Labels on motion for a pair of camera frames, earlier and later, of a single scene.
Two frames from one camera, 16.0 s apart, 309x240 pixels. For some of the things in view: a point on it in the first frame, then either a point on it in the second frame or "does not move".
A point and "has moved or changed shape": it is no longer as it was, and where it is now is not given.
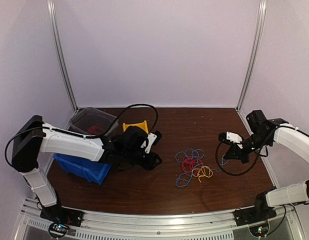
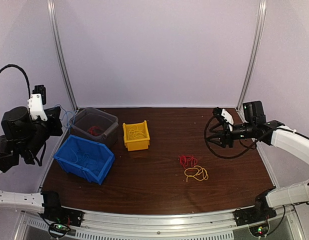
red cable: x=189 y=164 has moved or changed shape
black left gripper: x=149 y=165 → x=54 y=114
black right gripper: x=237 y=154 → x=225 y=135
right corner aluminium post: x=255 y=53 does not move
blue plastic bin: x=93 y=171 does not move
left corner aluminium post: x=51 y=12 does not move
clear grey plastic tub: x=92 y=121 does not move
